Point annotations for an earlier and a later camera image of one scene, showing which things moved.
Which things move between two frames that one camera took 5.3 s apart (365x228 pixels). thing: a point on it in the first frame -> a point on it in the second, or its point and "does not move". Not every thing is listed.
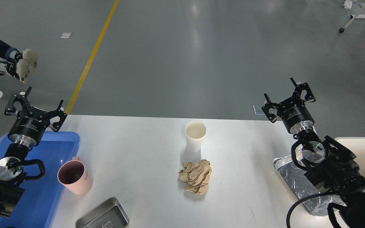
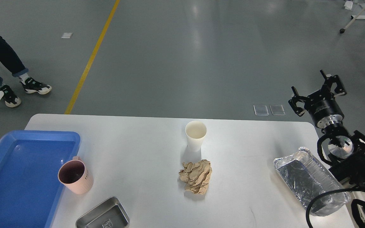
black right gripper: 296,117 -> 323,106
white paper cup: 195,131 does not move
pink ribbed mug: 73,174 does not move
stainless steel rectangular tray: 112,214 does not move
